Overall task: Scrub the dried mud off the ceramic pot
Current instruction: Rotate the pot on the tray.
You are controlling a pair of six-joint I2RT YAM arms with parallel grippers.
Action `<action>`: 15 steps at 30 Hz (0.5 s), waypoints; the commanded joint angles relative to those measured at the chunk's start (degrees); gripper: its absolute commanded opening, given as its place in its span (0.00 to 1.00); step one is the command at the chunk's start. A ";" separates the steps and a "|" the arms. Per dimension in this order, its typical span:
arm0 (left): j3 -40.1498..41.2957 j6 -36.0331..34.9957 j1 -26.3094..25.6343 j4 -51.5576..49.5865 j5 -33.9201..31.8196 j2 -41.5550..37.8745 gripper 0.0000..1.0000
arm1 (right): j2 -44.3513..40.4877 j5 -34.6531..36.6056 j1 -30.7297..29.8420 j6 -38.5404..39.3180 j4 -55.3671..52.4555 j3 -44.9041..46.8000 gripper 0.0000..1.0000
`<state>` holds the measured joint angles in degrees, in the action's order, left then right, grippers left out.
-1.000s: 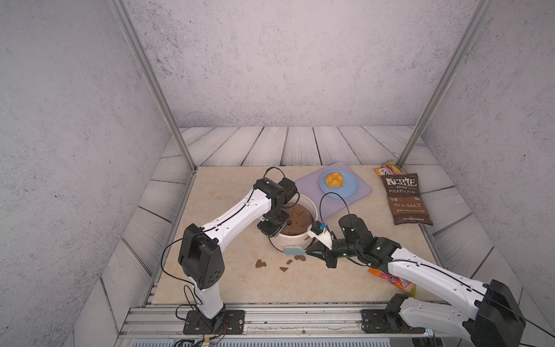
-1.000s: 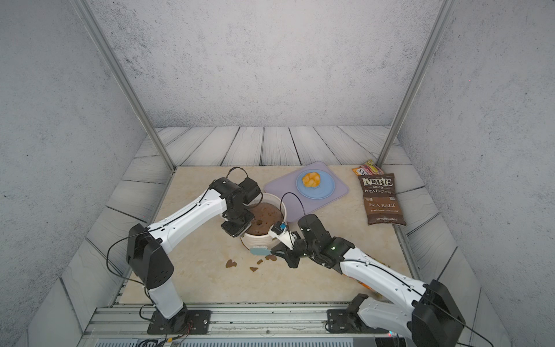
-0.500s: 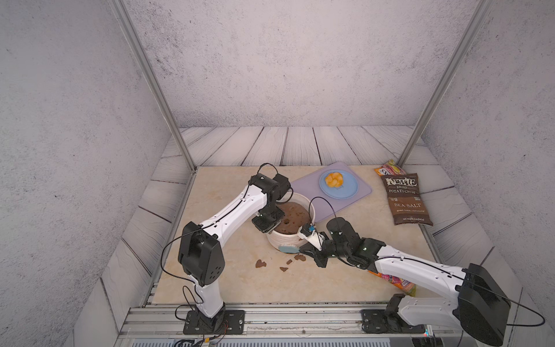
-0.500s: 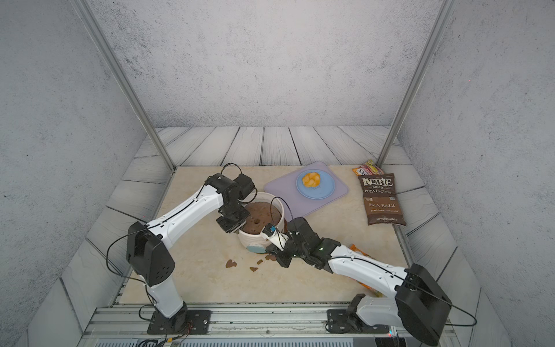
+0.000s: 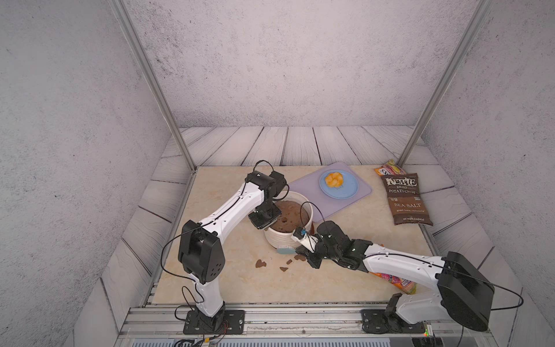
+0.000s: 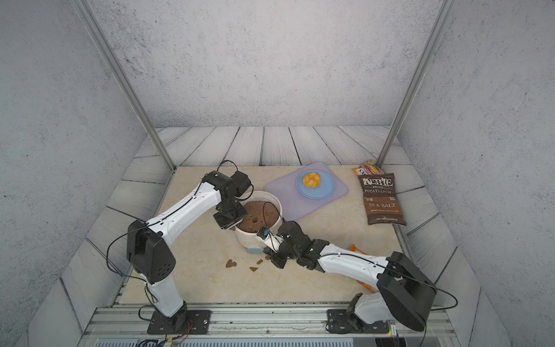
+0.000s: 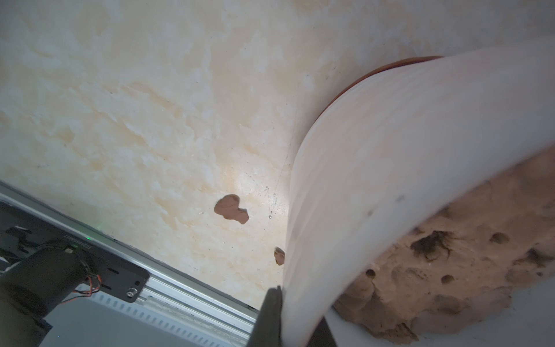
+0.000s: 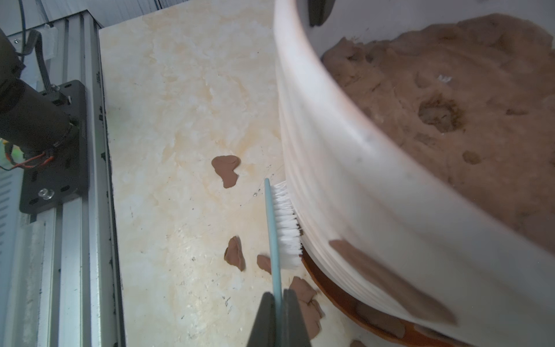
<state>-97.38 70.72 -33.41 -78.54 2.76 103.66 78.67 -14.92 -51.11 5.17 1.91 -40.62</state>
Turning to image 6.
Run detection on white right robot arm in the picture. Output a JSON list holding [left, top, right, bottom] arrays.
[[256, 221, 439, 332]]

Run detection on teal scrub brush white bristles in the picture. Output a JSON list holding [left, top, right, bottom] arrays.
[[246, 247, 264, 254]]

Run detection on lilac plastic tray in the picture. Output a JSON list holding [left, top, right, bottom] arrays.
[[264, 162, 349, 221]]

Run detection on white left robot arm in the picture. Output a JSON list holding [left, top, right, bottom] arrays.
[[127, 171, 252, 320]]

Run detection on white ceramic pot with soil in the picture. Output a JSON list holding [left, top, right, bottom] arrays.
[[234, 191, 283, 250]]

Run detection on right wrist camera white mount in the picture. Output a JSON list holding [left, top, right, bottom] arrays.
[[256, 227, 283, 253]]

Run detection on brown Kettle chips bag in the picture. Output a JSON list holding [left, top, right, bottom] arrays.
[[358, 173, 407, 226]]

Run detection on aluminium left corner post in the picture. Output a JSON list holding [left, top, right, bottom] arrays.
[[71, 0, 176, 173]]

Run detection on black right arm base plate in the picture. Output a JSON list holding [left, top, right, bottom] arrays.
[[325, 309, 391, 334]]

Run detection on orange snack packet at back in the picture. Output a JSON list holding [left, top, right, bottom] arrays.
[[352, 160, 384, 176]]

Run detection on orange pink candy packet front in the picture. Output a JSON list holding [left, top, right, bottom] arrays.
[[348, 244, 379, 294]]

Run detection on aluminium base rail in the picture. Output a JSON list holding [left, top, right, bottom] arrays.
[[79, 302, 460, 346]]

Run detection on aluminium right corner post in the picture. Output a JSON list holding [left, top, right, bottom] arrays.
[[377, 0, 456, 167]]

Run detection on blue round plate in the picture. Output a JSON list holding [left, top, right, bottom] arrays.
[[296, 169, 336, 200]]

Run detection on aluminium corner post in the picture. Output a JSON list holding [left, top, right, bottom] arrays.
[[71, 0, 176, 173], [377, 0, 456, 167]]

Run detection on golden knotted bread roll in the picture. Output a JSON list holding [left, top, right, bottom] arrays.
[[301, 172, 321, 188]]

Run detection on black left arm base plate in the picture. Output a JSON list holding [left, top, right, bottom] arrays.
[[147, 309, 212, 335]]

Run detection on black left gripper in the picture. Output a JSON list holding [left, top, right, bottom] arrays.
[[216, 199, 250, 231]]

